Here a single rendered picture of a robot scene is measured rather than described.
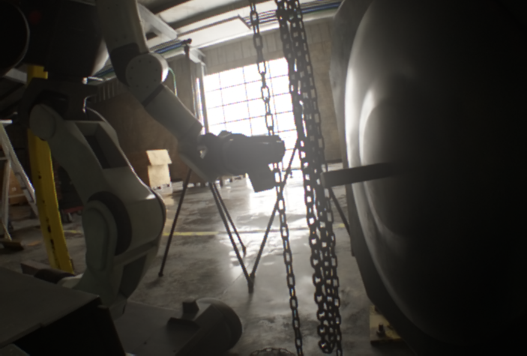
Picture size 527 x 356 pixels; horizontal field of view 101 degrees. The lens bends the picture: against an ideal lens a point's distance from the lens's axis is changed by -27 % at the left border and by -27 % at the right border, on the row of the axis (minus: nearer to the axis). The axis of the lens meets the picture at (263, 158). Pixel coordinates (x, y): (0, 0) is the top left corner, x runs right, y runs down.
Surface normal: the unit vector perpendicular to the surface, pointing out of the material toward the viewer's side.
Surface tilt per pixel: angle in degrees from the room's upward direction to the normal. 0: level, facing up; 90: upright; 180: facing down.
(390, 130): 90
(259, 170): 60
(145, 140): 90
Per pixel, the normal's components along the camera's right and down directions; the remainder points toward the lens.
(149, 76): 0.22, 0.37
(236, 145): 0.52, -0.05
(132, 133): -0.29, 0.07
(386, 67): -1.00, 0.05
